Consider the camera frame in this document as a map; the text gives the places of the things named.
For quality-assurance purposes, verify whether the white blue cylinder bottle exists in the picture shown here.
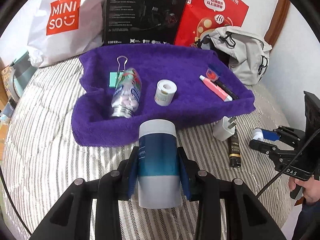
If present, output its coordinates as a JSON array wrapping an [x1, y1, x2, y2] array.
[[138, 119, 182, 209]]

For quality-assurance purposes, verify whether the pink white pen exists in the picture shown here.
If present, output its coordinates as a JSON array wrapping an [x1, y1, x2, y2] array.
[[200, 75, 233, 102]]

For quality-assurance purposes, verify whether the clear candy bottle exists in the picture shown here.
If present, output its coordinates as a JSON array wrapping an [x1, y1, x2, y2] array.
[[111, 68, 142, 118]]

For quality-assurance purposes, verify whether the white tape roll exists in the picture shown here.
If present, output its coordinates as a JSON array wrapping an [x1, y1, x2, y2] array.
[[155, 79, 177, 106]]

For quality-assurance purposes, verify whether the blue pink small container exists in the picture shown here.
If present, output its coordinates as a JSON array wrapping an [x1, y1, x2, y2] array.
[[206, 64, 221, 82]]

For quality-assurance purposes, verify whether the teal binder clip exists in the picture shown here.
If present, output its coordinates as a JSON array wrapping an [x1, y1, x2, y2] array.
[[109, 55, 128, 88]]

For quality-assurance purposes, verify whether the black comb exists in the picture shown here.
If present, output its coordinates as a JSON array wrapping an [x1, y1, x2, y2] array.
[[214, 80, 239, 100]]

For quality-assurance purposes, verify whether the person right hand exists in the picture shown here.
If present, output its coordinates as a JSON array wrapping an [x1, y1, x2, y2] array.
[[289, 177, 320, 205]]

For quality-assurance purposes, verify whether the black gold sachet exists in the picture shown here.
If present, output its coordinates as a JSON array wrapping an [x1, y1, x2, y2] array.
[[227, 128, 241, 168]]

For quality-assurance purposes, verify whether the white charger plug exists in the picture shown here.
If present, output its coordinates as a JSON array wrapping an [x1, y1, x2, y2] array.
[[213, 116, 236, 141]]

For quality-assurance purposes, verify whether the purple towel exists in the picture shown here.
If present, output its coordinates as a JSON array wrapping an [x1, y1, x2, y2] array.
[[71, 44, 254, 147]]

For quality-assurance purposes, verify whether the grey Nike backpack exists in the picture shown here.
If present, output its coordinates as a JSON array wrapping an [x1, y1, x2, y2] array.
[[200, 25, 272, 85]]

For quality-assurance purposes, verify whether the red paper bag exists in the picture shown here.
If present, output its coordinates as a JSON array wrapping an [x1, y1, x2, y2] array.
[[174, 0, 249, 47]]

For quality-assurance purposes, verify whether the teal grey bin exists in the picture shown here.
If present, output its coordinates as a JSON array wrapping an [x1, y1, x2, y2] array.
[[9, 51, 37, 102]]

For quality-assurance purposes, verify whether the black Hecate headset box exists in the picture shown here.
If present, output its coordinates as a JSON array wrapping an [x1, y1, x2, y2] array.
[[104, 0, 187, 45]]

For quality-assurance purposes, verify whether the white Miniso shopping bag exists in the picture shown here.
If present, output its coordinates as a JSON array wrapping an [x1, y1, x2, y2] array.
[[27, 0, 105, 68]]

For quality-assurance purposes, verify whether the black cable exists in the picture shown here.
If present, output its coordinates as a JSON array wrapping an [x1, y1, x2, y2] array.
[[256, 128, 320, 198]]

